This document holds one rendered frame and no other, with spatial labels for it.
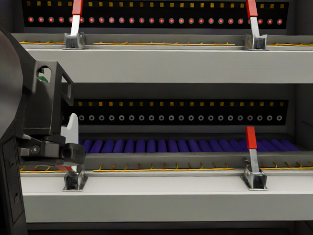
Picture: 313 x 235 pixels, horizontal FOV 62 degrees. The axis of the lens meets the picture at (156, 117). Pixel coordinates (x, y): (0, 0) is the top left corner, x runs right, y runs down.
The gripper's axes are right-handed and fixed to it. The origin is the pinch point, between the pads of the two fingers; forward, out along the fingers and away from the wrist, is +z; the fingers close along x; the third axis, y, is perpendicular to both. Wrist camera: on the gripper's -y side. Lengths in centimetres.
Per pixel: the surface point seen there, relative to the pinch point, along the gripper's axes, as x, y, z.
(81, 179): -1.0, -2.0, 6.1
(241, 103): -29.5, 13.1, 17.0
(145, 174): -10.2, -1.2, 8.7
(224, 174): -22.9, -1.2, 8.7
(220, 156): -22.6, 1.7, 9.9
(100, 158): -3.0, 1.3, 9.6
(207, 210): -19.2, -6.3, 5.8
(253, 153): -26.6, 1.8, 5.8
